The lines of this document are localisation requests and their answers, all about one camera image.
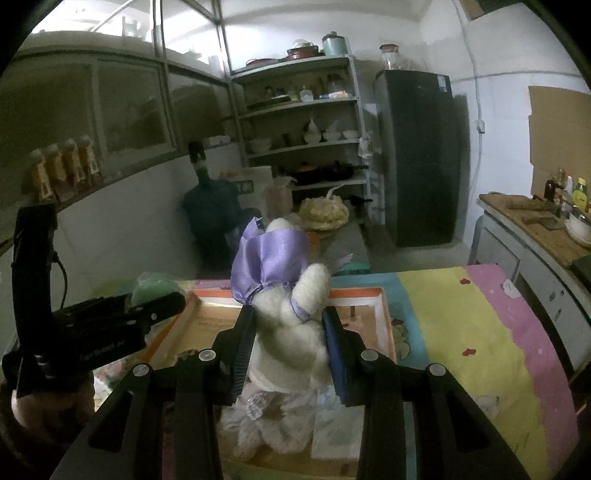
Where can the grey kitchen counter cabinet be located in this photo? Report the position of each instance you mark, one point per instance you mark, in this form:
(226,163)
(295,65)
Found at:
(517,258)

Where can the colourful printed blanket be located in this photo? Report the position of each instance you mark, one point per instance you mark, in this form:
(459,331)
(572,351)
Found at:
(452,323)

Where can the black wok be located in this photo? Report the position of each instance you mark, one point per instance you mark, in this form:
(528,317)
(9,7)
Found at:
(325,171)

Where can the teal pot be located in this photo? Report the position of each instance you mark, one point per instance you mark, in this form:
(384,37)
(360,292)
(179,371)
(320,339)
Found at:
(335,45)

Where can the amber liquid bottle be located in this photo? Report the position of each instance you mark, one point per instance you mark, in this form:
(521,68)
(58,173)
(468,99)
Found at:
(74,166)
(90,161)
(42,177)
(57,170)

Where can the green water jug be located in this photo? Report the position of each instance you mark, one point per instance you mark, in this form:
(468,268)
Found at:
(207,207)

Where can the red pan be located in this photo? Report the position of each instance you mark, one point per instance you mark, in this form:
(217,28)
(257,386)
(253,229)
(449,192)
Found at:
(263,61)

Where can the green soft toy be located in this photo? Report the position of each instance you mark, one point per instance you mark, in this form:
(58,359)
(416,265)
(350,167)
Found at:
(152,286)

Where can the red pot with lid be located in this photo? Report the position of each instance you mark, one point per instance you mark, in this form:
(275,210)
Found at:
(302,50)

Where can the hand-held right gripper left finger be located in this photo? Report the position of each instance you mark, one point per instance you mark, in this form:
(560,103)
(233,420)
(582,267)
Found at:
(242,350)

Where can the glass jar with red lid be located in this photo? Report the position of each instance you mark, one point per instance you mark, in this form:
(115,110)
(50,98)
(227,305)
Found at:
(389,57)

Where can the metal shelf rack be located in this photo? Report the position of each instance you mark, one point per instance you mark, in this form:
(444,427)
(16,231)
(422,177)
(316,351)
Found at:
(300,105)

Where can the black water jug pump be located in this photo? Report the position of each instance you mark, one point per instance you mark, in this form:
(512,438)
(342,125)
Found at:
(198,159)

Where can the cardboard wall sheet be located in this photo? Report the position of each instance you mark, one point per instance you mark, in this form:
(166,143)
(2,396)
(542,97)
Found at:
(558,134)

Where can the glass partition window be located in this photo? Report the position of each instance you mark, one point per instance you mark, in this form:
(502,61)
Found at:
(129,106)

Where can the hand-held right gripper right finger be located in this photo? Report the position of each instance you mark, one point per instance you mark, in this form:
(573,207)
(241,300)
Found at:
(334,355)

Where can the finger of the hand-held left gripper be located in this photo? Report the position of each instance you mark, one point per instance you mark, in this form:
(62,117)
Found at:
(161,304)

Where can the wall socket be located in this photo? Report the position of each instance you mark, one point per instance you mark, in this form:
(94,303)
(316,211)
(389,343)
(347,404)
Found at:
(480,127)

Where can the person's left hand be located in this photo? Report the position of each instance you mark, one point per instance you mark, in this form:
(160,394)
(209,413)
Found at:
(46,410)

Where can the black induction cooker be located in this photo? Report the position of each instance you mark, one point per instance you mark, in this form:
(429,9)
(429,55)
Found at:
(582,270)

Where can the white plush toy purple dress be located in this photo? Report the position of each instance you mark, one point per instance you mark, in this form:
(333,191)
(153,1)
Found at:
(286,350)

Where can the white bowl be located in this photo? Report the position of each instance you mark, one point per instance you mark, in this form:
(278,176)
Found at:
(579,228)

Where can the dark refrigerator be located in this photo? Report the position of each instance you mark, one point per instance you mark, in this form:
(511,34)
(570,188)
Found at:
(415,161)

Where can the yellow cap bottle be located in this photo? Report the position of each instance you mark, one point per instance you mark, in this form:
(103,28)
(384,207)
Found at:
(581,196)

